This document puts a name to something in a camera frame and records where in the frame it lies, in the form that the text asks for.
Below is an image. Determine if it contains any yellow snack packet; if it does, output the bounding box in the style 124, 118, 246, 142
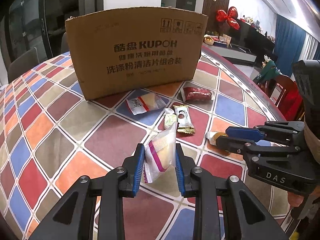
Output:
205, 131, 228, 146

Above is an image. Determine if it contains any clear bag purple stripe pastry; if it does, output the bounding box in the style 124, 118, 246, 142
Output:
143, 121, 178, 184

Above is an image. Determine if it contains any dark red snack packet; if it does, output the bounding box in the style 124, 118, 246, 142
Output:
181, 87, 213, 102

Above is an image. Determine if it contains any wooden chair with red cloth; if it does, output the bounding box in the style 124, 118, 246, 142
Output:
253, 56, 304, 121

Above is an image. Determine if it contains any white gold snack packet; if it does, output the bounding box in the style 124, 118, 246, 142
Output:
174, 105, 195, 134

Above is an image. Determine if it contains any small green candy packet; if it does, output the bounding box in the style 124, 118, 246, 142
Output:
164, 108, 177, 129

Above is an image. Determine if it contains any clear bag red stripe pastry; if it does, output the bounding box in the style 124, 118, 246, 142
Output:
126, 93, 166, 115

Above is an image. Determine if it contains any white tv cabinet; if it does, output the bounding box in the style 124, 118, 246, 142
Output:
202, 43, 257, 67

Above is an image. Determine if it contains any colourful checkered tablecloth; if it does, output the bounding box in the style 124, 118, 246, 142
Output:
1, 52, 295, 239

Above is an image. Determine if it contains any red balloon bow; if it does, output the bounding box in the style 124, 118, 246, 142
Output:
216, 7, 240, 30

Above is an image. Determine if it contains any brown cardboard box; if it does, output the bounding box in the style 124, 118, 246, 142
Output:
65, 7, 208, 100

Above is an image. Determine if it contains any grey dining chair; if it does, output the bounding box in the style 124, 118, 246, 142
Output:
8, 47, 39, 83

